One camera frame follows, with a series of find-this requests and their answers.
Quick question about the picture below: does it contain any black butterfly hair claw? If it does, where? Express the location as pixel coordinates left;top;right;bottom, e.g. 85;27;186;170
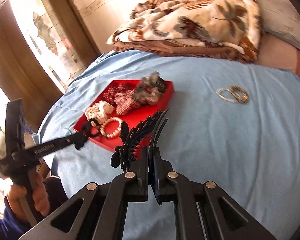
110;109;168;172

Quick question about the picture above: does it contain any person's left hand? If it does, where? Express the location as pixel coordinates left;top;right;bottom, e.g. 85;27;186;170
6;173;50;222

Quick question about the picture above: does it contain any pink bead bracelet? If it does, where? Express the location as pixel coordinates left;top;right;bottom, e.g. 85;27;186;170
99;116;124;140

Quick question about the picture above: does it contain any grey blue pillow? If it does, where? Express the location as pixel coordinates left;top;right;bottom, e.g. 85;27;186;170
258;0;300;49

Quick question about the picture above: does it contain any white printed scrunchie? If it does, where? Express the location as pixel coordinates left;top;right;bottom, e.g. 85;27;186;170
84;100;115;127

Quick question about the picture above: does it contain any light blue bed cloth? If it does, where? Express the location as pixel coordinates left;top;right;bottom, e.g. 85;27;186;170
34;50;300;239

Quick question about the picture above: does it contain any leopard print scrunchie bracelet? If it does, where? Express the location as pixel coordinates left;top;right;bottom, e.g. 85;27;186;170
227;85;250;105

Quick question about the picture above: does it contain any black hair tie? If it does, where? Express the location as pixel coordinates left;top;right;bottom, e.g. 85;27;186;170
81;120;102;140

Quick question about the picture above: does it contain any grey fluffy scrunchie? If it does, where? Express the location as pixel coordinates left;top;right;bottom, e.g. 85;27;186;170
132;72;167;105

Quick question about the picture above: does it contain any pink bed sheet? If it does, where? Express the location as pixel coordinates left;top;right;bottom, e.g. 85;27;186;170
254;33;300;77

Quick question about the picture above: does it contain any white pearl bracelet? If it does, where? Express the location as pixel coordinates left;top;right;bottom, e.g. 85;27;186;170
216;87;241;104

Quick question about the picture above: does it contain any person's dark trouser knee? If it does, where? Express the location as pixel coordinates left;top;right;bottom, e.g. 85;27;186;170
43;177;69;216

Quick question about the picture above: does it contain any floral leaf quilt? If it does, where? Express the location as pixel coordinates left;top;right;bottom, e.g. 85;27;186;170
107;0;262;63

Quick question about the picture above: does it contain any stained glass window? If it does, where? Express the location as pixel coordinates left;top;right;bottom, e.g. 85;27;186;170
9;0;85;93

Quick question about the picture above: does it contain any red white patterned scrunchie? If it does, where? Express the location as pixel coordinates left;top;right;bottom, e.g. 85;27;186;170
103;82;140;115

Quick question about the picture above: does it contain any red jewelry tray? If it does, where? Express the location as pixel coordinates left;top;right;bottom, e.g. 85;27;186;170
89;80;174;152

